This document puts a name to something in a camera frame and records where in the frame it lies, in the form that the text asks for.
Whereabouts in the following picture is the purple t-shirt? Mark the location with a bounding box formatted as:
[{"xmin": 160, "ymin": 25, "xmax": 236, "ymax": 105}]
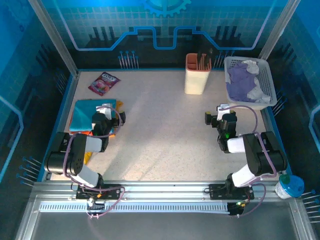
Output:
[{"xmin": 226, "ymin": 62, "xmax": 261, "ymax": 103}]

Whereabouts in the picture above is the orange folded t-shirt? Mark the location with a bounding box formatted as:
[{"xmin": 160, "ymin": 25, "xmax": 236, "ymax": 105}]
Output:
[{"xmin": 69, "ymin": 129, "xmax": 116, "ymax": 138}]

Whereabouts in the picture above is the teal folded t-shirt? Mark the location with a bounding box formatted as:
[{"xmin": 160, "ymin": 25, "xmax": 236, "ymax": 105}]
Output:
[{"xmin": 68, "ymin": 99, "xmax": 118, "ymax": 133}]

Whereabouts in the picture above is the yellow folded t-shirt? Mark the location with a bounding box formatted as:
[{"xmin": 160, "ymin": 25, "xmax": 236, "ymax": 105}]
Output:
[{"xmin": 83, "ymin": 100, "xmax": 125, "ymax": 166}]

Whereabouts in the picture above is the purple candy bag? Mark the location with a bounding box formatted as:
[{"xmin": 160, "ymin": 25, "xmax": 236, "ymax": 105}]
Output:
[{"xmin": 87, "ymin": 71, "xmax": 121, "ymax": 97}]

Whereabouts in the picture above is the beige utensil holder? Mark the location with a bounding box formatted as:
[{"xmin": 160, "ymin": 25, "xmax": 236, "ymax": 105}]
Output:
[{"xmin": 184, "ymin": 52, "xmax": 213, "ymax": 95}]

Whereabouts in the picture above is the white t-shirt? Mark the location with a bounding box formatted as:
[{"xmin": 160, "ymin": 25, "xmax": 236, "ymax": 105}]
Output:
[{"xmin": 226, "ymin": 59, "xmax": 272, "ymax": 104}]

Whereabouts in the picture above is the white plastic basket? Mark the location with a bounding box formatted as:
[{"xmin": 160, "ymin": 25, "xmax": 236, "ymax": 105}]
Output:
[{"xmin": 223, "ymin": 56, "xmax": 278, "ymax": 111}]

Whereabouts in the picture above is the blue lidded plastic jar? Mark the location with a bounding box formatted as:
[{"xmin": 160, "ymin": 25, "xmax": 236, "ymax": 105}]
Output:
[{"xmin": 274, "ymin": 174, "xmax": 305, "ymax": 200}]

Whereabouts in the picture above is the dark utensil handle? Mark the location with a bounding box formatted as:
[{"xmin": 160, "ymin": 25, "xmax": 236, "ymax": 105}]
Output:
[{"xmin": 204, "ymin": 48, "xmax": 214, "ymax": 70}]

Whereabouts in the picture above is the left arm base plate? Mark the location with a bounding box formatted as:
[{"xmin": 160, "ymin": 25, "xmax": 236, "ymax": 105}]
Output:
[{"xmin": 75, "ymin": 183, "xmax": 122, "ymax": 201}]

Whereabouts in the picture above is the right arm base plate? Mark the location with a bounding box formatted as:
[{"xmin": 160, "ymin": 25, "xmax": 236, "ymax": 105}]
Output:
[{"xmin": 208, "ymin": 183, "xmax": 255, "ymax": 201}]

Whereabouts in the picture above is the aluminium mounting rail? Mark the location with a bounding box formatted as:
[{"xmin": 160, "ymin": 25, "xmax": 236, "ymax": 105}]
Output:
[{"xmin": 33, "ymin": 180, "xmax": 298, "ymax": 201}]

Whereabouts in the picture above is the white slotted cable duct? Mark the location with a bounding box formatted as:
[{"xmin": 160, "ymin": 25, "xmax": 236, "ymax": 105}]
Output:
[{"xmin": 39, "ymin": 201, "xmax": 231, "ymax": 214}]

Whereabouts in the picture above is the aluminium frame post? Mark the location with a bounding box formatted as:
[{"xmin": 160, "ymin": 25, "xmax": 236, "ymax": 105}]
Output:
[
  {"xmin": 27, "ymin": 0, "xmax": 81, "ymax": 77},
  {"xmin": 258, "ymin": 0, "xmax": 301, "ymax": 61}
]

